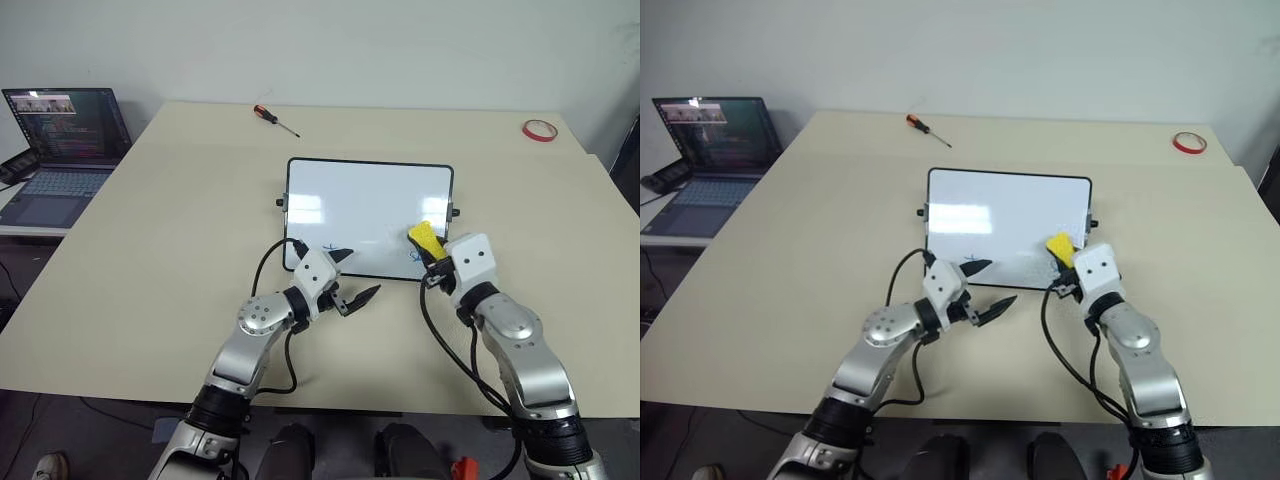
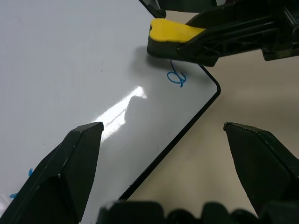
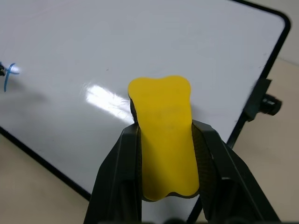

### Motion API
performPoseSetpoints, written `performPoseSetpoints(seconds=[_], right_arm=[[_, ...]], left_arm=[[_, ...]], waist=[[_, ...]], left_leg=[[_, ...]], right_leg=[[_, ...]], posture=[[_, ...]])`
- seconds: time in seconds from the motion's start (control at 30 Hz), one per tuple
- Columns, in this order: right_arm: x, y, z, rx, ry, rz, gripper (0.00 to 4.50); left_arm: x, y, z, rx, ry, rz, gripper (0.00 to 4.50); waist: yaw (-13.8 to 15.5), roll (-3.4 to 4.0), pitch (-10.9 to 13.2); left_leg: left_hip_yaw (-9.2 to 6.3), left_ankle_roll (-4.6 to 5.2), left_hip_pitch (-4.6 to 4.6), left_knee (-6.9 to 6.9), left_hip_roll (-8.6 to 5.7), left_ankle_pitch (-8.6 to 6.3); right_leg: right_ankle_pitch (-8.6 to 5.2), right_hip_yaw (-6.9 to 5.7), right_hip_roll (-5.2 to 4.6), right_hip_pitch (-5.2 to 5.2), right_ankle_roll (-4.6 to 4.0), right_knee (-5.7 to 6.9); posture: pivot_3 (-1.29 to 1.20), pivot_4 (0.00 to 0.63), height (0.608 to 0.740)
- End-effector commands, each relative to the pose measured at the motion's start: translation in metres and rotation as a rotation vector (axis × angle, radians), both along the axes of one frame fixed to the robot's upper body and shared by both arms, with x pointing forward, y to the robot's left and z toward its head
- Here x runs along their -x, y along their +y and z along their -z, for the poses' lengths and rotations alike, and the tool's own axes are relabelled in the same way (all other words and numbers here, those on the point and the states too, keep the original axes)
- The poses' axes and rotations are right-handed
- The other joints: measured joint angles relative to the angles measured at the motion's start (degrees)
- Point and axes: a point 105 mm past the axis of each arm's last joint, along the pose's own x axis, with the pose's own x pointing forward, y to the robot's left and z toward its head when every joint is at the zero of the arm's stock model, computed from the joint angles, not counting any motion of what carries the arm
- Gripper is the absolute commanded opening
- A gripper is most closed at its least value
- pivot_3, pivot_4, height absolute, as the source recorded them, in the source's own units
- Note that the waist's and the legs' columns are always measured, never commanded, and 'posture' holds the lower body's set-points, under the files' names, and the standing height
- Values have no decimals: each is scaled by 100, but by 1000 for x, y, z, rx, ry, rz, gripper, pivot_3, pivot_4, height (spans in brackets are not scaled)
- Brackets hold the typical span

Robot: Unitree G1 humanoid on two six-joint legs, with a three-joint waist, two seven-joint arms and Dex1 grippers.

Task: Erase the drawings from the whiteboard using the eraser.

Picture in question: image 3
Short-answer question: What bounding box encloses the black-framed whiteboard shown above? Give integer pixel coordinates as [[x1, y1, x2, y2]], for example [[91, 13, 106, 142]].
[[0, 0, 292, 224]]

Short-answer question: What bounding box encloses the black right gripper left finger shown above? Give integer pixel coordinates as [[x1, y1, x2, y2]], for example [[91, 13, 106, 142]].
[[84, 123, 143, 224]]

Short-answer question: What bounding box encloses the black stand knob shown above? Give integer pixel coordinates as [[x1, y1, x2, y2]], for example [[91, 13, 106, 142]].
[[261, 94, 283, 116]]

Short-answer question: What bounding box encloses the black whiteboard stand bracket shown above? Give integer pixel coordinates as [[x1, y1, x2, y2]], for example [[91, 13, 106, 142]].
[[243, 77, 272, 123]]

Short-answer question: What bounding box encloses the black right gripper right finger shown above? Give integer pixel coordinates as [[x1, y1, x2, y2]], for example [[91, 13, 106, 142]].
[[192, 119, 282, 224]]

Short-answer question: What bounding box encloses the yellow whiteboard eraser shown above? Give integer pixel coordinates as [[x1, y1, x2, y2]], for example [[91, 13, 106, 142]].
[[128, 75, 200, 202]]

